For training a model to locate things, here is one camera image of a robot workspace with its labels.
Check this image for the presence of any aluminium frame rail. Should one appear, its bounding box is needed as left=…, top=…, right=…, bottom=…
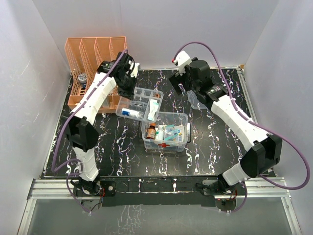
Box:
left=18, top=179, right=302, bottom=235

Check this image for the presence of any white blue bandage roll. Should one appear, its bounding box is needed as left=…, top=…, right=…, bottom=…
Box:
left=122, top=108, right=144, bottom=119

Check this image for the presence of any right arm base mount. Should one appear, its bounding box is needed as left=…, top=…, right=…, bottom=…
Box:
left=195, top=179, right=244, bottom=211

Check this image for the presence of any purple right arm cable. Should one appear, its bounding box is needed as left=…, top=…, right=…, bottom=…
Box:
left=172, top=42, right=309, bottom=213

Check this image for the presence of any teal bandage packet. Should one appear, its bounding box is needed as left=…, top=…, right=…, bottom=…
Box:
left=164, top=125, right=179, bottom=141

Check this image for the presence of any white gauze packet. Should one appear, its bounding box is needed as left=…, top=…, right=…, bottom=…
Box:
left=147, top=99, right=159, bottom=121

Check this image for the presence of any orange plastic file organizer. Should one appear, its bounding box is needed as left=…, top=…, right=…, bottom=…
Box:
left=65, top=36, right=127, bottom=110

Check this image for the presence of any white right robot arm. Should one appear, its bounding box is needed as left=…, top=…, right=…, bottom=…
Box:
left=169, top=51, right=282, bottom=194

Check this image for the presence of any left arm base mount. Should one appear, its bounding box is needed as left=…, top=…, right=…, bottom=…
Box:
left=70, top=177, right=116, bottom=203

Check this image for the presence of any brown medicine bottle orange cap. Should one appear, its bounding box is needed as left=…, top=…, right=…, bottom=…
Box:
left=146, top=123, right=156, bottom=140

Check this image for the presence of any clear plastic storage box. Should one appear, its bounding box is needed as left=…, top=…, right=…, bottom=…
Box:
left=141, top=112, right=191, bottom=152

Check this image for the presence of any round blue white tin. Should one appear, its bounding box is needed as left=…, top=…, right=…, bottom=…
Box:
left=78, top=73, right=87, bottom=89

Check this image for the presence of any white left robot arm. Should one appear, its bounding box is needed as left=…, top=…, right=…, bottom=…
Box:
left=65, top=49, right=139, bottom=195

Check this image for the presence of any white green medicine bottle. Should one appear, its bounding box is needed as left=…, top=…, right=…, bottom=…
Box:
left=155, top=125, right=164, bottom=141

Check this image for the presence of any clear plastic box lid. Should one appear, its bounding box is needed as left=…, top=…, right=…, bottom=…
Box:
left=187, top=91, right=207, bottom=110

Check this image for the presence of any clear divided tray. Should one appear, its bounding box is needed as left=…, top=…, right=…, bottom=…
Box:
left=115, top=87, right=164, bottom=123

